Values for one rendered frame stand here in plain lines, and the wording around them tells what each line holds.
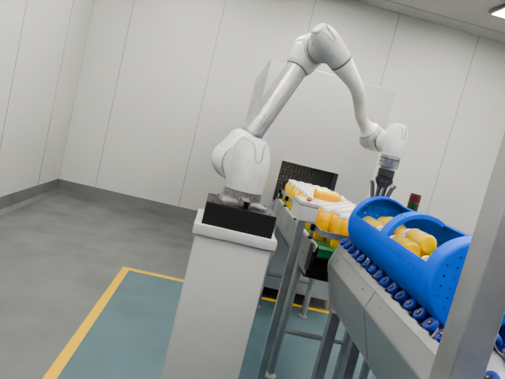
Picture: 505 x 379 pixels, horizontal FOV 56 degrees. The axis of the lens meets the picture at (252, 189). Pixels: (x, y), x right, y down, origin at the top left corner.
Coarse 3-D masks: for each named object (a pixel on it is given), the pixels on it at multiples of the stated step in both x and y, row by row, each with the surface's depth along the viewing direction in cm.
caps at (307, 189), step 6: (294, 180) 386; (300, 186) 346; (306, 186) 358; (312, 186) 371; (318, 186) 388; (306, 192) 311; (312, 192) 322; (312, 198) 287; (318, 204) 275; (324, 204) 270; (330, 204) 276; (336, 204) 288; (342, 204) 300; (348, 204) 302; (354, 204) 310; (348, 210) 271
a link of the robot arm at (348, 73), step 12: (348, 60) 196; (336, 72) 200; (348, 72) 198; (348, 84) 203; (360, 84) 203; (360, 96) 207; (360, 108) 214; (360, 120) 223; (360, 132) 230; (372, 132) 225; (372, 144) 226
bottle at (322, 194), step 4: (316, 188) 284; (316, 192) 282; (320, 192) 282; (324, 192) 283; (328, 192) 283; (332, 192) 284; (316, 196) 283; (320, 196) 283; (324, 196) 283; (328, 196) 283; (332, 196) 283; (336, 196) 283; (340, 196) 285; (324, 200) 285; (328, 200) 284; (332, 200) 284; (336, 200) 284
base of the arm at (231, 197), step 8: (224, 192) 187; (232, 192) 183; (240, 192) 182; (224, 200) 180; (232, 200) 182; (240, 200) 181; (248, 200) 180; (256, 200) 185; (248, 208) 182; (256, 208) 183; (264, 208) 183
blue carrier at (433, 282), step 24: (360, 216) 219; (408, 216) 174; (360, 240) 201; (384, 240) 173; (456, 240) 138; (384, 264) 172; (408, 264) 150; (432, 264) 136; (456, 264) 134; (408, 288) 152; (432, 288) 134; (432, 312) 136
